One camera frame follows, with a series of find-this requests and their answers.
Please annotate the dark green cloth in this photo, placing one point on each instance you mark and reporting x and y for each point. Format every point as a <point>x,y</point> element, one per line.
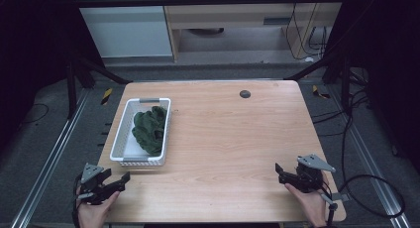
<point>148,132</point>

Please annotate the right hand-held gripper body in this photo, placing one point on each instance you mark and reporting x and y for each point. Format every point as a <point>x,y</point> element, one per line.
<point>308,180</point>

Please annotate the person's right hand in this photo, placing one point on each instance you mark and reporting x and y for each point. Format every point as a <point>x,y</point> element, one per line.
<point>312,206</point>

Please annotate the light wooden desk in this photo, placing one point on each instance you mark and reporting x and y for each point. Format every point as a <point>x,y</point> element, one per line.
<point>231,15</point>

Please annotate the person's left hand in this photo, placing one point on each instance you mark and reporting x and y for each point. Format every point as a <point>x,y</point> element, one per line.
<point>92,216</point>

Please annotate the black horizontal bar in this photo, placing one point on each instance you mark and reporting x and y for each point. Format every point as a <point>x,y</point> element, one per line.
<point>198,2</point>

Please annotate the yellow black floor tape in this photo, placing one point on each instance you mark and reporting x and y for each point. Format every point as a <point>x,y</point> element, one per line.
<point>106,96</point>
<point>317,91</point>

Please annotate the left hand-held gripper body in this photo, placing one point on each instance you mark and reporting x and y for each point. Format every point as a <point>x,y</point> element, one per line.
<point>92,188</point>

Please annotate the white plastic basket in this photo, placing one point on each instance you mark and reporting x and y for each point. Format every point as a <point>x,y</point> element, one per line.
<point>121,135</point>

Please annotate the black metal stand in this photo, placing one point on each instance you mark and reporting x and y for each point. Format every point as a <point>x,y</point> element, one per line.
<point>345,86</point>
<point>71,89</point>

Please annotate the white cabinet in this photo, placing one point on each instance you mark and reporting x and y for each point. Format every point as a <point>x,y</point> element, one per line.
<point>128,33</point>

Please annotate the aluminium floor rail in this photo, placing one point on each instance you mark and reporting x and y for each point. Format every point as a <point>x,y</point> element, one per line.
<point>49,162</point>
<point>369,162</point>

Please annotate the dark curtain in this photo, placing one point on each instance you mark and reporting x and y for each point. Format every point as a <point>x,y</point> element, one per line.
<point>33,39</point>
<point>389,56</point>

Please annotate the grey round table grommet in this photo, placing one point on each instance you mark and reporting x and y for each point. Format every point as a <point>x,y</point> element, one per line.
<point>245,94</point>

